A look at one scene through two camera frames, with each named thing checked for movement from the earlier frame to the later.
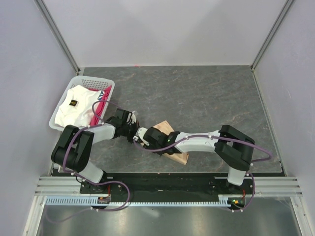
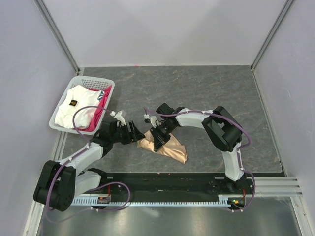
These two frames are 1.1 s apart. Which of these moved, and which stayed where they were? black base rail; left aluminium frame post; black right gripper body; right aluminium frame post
Moved: black right gripper body
Stayed: left aluminium frame post; right aluminium frame post; black base rail
